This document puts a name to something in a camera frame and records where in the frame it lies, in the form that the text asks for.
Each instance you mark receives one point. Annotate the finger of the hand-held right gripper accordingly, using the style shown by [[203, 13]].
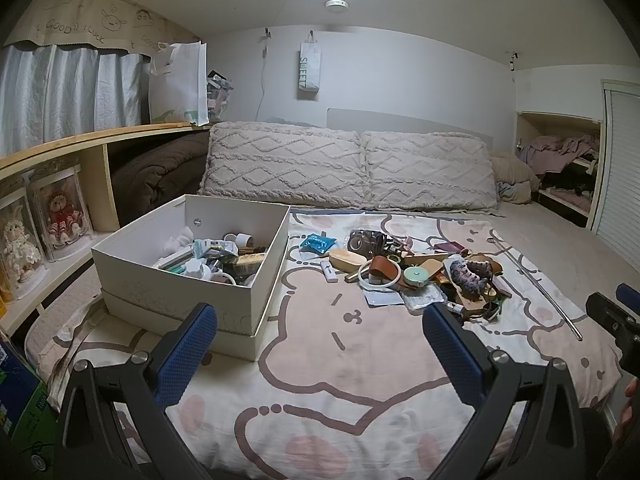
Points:
[[607, 315], [629, 292]]

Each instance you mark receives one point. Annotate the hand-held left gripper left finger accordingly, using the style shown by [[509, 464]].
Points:
[[186, 355]]

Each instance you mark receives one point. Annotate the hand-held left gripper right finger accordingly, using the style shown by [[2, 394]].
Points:
[[454, 355]]

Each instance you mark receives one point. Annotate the white storage box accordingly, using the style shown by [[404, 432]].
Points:
[[150, 270]]

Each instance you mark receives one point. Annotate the person's right hand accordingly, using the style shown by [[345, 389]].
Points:
[[631, 410]]

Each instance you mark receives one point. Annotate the flat wooden cutout pieces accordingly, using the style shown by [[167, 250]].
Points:
[[475, 305]]

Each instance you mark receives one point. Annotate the white box lid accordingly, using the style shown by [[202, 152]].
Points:
[[240, 342]]

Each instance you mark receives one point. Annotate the clear wrapped pack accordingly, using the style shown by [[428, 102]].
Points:
[[422, 300]]

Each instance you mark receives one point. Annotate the long metal rod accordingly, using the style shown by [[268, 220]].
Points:
[[540, 287]]

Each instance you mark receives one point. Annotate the purple blue knitted pouch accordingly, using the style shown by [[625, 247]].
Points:
[[467, 275]]

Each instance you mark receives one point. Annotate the white round jar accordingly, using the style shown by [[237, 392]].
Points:
[[199, 270]]

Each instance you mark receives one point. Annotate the mint green round case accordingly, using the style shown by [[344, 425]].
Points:
[[416, 276]]

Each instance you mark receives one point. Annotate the flat clear plastic packet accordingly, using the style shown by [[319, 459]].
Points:
[[382, 298]]

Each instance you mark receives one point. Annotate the beige bed sheet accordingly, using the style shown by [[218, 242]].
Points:
[[550, 240]]

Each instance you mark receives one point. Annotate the long wooden block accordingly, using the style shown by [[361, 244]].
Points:
[[425, 259]]

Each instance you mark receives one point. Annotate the red booklet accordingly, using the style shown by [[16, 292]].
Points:
[[449, 248]]

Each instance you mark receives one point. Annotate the brown leather pouch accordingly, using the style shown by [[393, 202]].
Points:
[[384, 267]]

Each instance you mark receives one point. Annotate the white socks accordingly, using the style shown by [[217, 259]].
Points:
[[177, 242]]

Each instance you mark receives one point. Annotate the beige cosmetic tube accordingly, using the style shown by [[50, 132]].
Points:
[[250, 259]]

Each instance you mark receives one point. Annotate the white louvre door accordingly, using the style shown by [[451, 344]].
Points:
[[620, 170]]

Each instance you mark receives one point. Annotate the wooden brush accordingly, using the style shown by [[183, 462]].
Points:
[[347, 260]]

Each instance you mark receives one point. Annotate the white usb stick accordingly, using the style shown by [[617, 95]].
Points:
[[328, 271]]

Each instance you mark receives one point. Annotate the pile of pink clothes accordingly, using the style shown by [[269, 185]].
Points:
[[560, 152]]

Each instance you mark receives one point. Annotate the green blue cardboard box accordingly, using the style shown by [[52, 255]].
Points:
[[22, 400]]

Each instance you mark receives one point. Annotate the blue foil packet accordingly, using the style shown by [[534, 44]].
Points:
[[316, 243]]

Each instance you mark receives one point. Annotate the beige knitted pillow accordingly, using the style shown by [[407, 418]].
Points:
[[430, 170], [280, 165]]

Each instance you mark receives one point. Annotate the brown comforter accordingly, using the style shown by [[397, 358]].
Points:
[[155, 170]]

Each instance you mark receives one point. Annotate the red plush doll clear case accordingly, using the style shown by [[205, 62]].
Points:
[[62, 212]]

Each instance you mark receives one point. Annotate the cream plush doll clear case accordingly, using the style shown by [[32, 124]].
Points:
[[20, 247]]

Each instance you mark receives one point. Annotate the wooden shelf unit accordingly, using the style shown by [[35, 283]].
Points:
[[95, 155]]

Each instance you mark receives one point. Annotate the grey headboard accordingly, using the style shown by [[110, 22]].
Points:
[[410, 122]]

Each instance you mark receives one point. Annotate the clear box of small things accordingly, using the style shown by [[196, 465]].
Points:
[[218, 92]]

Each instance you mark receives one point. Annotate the white shopping bag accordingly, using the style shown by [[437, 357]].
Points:
[[180, 85]]

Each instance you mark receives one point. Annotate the white curtain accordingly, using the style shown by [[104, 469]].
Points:
[[65, 90]]

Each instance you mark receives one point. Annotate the beige cartoon curtain valance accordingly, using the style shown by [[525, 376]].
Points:
[[85, 20]]

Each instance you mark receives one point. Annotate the round smoke detector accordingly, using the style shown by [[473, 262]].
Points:
[[336, 4]]

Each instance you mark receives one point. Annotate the built-in wall shelf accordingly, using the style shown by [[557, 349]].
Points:
[[560, 125]]

